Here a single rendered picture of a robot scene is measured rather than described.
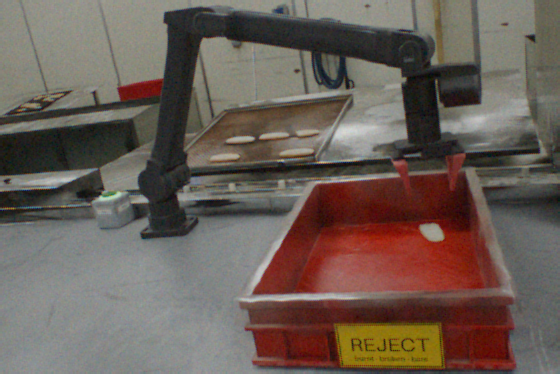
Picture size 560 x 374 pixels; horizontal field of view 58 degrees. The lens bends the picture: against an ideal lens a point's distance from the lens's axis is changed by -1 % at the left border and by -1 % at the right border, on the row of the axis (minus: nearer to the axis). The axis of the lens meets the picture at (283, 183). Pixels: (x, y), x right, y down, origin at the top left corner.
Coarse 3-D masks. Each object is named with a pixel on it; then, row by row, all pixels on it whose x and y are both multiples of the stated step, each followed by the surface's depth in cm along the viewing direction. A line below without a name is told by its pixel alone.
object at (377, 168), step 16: (528, 96) 202; (128, 160) 215; (144, 160) 209; (464, 160) 135; (480, 160) 133; (496, 160) 130; (512, 160) 128; (528, 160) 126; (544, 160) 124; (112, 176) 190; (128, 176) 185; (208, 176) 165; (224, 176) 162; (240, 176) 158; (256, 176) 155; (272, 176) 152; (288, 176) 149; (304, 176) 146; (320, 176) 143; (336, 176) 141; (0, 224) 152
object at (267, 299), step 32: (320, 192) 103; (352, 192) 101; (384, 192) 100; (416, 192) 98; (448, 192) 97; (480, 192) 82; (288, 224) 83; (320, 224) 103; (352, 224) 104; (480, 224) 72; (288, 256) 79; (480, 256) 72; (256, 288) 65; (288, 288) 78; (512, 288) 54; (256, 320) 61; (288, 320) 60; (320, 320) 59; (352, 320) 58; (384, 320) 57; (416, 320) 56; (448, 320) 55; (480, 320) 54; (512, 320) 53
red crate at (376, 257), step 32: (384, 224) 102; (416, 224) 99; (448, 224) 97; (320, 256) 93; (352, 256) 90; (384, 256) 88; (416, 256) 86; (448, 256) 84; (320, 288) 81; (352, 288) 80; (384, 288) 78; (416, 288) 76; (448, 288) 75; (480, 288) 73; (256, 352) 66; (288, 352) 64; (320, 352) 62; (448, 352) 58; (480, 352) 57; (512, 352) 58
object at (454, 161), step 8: (448, 144) 85; (424, 152) 86; (432, 152) 86; (440, 152) 85; (448, 152) 85; (456, 152) 85; (464, 152) 85; (448, 160) 91; (456, 160) 86; (448, 168) 91; (456, 168) 87; (448, 176) 91; (456, 176) 88
